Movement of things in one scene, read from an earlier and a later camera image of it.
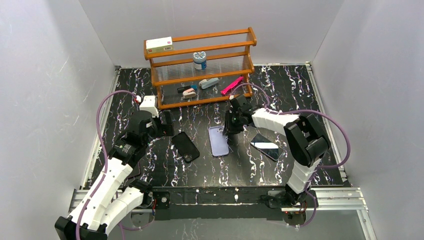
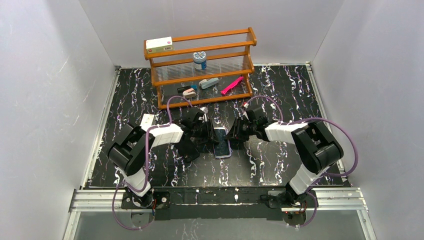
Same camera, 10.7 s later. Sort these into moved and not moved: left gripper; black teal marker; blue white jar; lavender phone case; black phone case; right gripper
Moved: right gripper; left gripper
Not moved: blue white jar; black teal marker; lavender phone case; black phone case
